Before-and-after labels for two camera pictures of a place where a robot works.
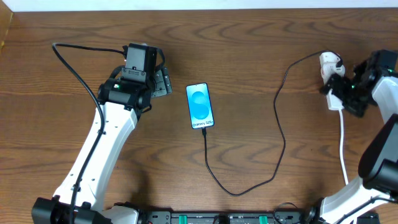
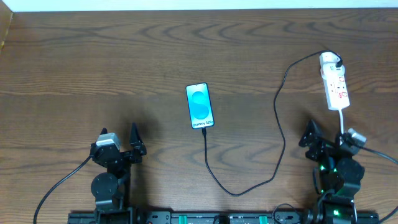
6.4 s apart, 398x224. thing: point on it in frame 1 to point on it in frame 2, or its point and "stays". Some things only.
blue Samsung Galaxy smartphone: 199,106 stays
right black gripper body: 337,88 to 321,148
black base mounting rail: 237,217 stays
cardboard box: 6,15 stays
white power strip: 334,102 stays
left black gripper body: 163,83 to 123,154
